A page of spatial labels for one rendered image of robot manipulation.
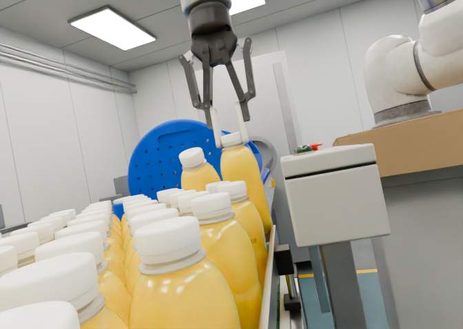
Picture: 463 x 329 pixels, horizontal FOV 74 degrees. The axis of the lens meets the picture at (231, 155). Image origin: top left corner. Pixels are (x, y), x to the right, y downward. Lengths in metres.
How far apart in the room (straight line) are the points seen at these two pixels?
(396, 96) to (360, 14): 5.30
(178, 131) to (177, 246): 0.59
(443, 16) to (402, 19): 5.38
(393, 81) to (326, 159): 0.70
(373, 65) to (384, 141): 0.30
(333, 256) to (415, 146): 0.47
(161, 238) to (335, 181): 0.22
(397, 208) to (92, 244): 0.85
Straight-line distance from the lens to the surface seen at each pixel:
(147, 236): 0.18
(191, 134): 0.75
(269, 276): 0.36
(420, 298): 1.05
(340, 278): 0.47
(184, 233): 0.18
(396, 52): 1.05
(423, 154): 0.86
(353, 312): 0.49
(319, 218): 0.36
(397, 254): 1.00
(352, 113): 5.90
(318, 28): 6.20
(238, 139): 0.52
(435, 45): 0.99
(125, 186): 4.70
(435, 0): 0.99
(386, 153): 0.84
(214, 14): 0.56
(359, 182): 0.36
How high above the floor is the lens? 1.11
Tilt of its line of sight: 1 degrees up
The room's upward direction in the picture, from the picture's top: 11 degrees counter-clockwise
